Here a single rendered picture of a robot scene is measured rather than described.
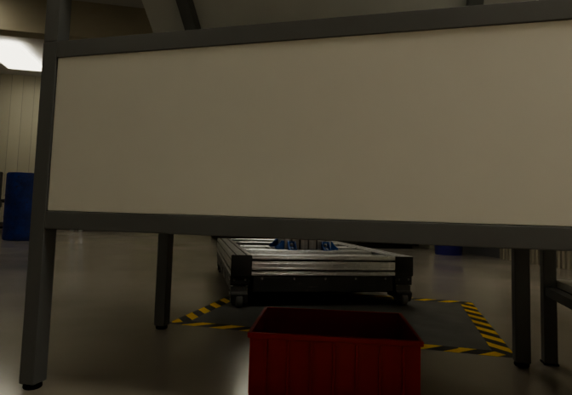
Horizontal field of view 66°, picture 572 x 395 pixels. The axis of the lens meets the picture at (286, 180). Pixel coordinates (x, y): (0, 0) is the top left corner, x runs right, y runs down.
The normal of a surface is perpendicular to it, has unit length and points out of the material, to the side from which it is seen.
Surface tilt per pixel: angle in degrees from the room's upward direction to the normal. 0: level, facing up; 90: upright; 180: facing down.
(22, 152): 90
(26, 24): 90
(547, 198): 90
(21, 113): 90
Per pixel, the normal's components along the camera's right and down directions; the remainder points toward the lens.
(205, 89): -0.26, -0.08
